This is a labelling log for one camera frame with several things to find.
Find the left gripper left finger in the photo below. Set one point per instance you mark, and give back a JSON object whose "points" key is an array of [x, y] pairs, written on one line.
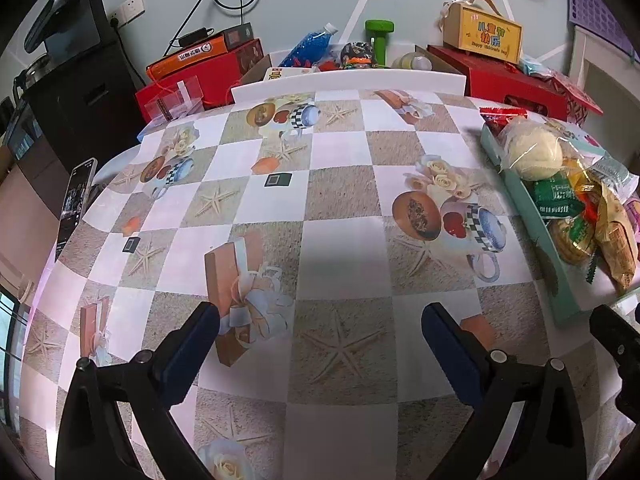
{"points": [[152, 382]]}

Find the black cabinet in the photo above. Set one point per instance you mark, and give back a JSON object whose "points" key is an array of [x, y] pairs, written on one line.
{"points": [[83, 108]]}

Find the colourful toy bag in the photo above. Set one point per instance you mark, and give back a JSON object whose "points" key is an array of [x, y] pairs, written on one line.
{"points": [[358, 54]]}

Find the dark green snack packet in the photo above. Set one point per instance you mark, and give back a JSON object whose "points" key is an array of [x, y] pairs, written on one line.
{"points": [[555, 198]]}

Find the light green striped snack packet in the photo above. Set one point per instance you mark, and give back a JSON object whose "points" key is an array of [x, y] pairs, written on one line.
{"points": [[615, 176]]}

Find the white shelf unit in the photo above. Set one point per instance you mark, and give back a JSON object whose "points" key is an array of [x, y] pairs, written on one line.
{"points": [[612, 80]]}

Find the purple perforated basket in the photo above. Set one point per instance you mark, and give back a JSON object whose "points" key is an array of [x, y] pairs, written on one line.
{"points": [[594, 16]]}

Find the green dumbbell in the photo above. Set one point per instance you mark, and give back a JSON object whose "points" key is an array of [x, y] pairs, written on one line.
{"points": [[378, 31]]}

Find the orange box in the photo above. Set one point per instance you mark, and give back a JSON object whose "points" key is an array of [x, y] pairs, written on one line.
{"points": [[222, 43]]}

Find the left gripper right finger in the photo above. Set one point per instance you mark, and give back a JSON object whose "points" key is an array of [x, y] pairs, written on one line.
{"points": [[489, 382]]}

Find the patterned red box lid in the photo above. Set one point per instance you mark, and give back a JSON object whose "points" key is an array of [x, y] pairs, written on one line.
{"points": [[578, 104]]}

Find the white long tray box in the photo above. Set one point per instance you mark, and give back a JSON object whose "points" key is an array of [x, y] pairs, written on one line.
{"points": [[370, 79]]}

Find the yellow transparent snack packet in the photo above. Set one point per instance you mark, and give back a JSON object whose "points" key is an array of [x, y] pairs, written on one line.
{"points": [[587, 189]]}

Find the light blue tissue pack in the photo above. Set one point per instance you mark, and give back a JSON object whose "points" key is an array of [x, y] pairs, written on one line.
{"points": [[532, 67]]}

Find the red box left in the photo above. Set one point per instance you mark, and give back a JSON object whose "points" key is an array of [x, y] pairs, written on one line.
{"points": [[219, 75]]}

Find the black power adapter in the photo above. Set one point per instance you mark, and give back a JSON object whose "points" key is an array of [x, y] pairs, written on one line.
{"points": [[195, 37]]}

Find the clear tape roll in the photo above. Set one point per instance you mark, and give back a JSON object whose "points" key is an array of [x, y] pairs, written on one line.
{"points": [[413, 61]]}

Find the wall socket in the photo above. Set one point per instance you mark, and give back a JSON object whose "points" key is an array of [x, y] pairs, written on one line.
{"points": [[127, 11]]}

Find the large red gift box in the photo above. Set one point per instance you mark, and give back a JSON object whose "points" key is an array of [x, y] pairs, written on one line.
{"points": [[501, 82]]}

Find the smartphone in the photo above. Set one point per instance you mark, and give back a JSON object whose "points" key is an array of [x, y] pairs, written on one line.
{"points": [[75, 201]]}

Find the pink purple bread packet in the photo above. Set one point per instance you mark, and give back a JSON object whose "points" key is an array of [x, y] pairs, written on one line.
{"points": [[632, 207]]}

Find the blue beads bottle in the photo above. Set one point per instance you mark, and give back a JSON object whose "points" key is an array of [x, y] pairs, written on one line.
{"points": [[310, 49]]}

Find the clear plastic box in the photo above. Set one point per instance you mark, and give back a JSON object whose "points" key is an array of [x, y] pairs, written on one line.
{"points": [[162, 103]]}

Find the black monitor stand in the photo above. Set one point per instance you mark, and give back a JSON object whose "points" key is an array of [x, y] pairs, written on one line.
{"points": [[69, 27]]}

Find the round bun clear wrapper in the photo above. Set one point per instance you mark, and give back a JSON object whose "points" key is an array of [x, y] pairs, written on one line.
{"points": [[532, 150]]}

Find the beige cake packet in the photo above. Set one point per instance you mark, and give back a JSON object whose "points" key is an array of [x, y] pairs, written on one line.
{"points": [[615, 237]]}

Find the playing card box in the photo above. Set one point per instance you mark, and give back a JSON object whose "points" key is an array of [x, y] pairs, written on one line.
{"points": [[274, 73]]}

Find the green mooncake packet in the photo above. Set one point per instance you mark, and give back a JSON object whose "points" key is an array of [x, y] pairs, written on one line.
{"points": [[574, 240]]}

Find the red candy-shaped snack packet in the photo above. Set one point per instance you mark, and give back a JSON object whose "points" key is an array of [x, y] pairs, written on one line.
{"points": [[496, 118]]}

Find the teal white tray box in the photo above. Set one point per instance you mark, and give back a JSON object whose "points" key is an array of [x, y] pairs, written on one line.
{"points": [[569, 294]]}

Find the yellow gift box with handle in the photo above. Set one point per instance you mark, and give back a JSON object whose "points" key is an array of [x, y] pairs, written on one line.
{"points": [[478, 27]]}

